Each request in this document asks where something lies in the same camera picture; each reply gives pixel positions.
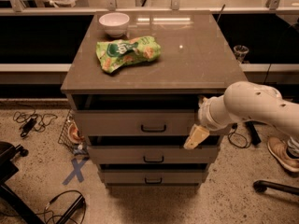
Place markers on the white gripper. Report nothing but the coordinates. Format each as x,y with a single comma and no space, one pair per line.
206,115

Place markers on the grey top drawer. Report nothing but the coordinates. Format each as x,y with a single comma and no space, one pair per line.
138,115

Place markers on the grey drawer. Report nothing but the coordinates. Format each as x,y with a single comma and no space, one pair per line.
151,149
153,174
138,115

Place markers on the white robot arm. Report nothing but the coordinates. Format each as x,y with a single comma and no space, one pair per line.
241,102

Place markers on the grey drawer cabinet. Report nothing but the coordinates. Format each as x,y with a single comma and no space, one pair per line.
195,59

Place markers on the grey middle drawer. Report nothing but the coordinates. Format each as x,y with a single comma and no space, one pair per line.
151,149

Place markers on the grey bottom drawer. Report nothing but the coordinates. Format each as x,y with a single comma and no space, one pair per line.
153,174

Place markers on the black bar on floor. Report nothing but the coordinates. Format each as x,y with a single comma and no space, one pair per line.
255,138

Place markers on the clear glass cup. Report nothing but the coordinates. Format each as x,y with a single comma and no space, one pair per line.
240,52

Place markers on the tan sneaker shoe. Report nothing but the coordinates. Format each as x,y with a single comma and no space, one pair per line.
280,151

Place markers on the black chair leg with caster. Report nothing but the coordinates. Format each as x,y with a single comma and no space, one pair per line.
262,186

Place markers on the green chip bag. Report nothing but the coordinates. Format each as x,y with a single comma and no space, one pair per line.
115,54

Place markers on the white ceramic bowl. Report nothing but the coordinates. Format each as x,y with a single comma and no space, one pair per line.
115,24

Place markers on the blue tape X mark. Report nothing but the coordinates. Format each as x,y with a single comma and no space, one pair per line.
76,172

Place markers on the black office chair base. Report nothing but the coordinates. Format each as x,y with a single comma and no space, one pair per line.
7,170

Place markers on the wire basket on floor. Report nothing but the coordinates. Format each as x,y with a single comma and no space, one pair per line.
71,139

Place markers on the black stand with cables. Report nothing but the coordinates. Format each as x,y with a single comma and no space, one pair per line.
73,212

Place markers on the black power adapter with cable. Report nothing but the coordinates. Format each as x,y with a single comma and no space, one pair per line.
32,121

